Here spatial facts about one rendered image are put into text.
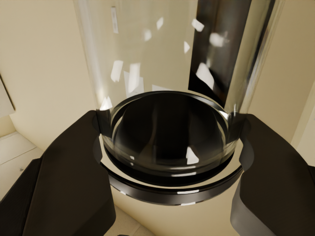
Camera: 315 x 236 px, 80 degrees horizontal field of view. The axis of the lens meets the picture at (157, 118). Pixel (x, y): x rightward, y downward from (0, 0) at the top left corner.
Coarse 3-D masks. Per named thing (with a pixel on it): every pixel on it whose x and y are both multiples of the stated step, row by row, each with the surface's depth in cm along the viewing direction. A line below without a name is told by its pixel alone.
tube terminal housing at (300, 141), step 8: (312, 88) 25; (312, 96) 22; (312, 104) 19; (304, 112) 25; (312, 112) 18; (304, 120) 22; (312, 120) 18; (296, 128) 29; (304, 128) 19; (312, 128) 19; (296, 136) 25; (304, 136) 19; (312, 136) 19; (296, 144) 22; (304, 144) 20; (312, 144) 19; (304, 152) 20; (312, 152) 20; (312, 160) 20
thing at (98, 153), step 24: (96, 120) 11; (72, 144) 9; (96, 144) 9; (48, 168) 8; (72, 168) 8; (96, 168) 8; (48, 192) 7; (72, 192) 7; (96, 192) 7; (48, 216) 6; (72, 216) 6; (96, 216) 6
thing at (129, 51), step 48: (96, 0) 6; (144, 0) 5; (192, 0) 5; (240, 0) 5; (96, 48) 7; (144, 48) 6; (192, 48) 6; (240, 48) 6; (96, 96) 9; (144, 96) 7; (192, 96) 7; (240, 96) 8; (144, 144) 9; (192, 144) 8; (240, 144) 11; (192, 192) 9
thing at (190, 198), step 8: (112, 184) 10; (120, 184) 10; (224, 184) 10; (128, 192) 10; (136, 192) 9; (144, 192) 9; (200, 192) 9; (208, 192) 9; (216, 192) 10; (152, 200) 9; (160, 200) 9; (168, 200) 9; (176, 200) 9; (184, 200) 9; (192, 200) 9; (200, 200) 10
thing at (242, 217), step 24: (264, 144) 9; (288, 144) 9; (264, 168) 8; (288, 168) 8; (240, 192) 7; (264, 192) 7; (288, 192) 7; (312, 192) 7; (240, 216) 7; (264, 216) 6; (288, 216) 6; (312, 216) 6
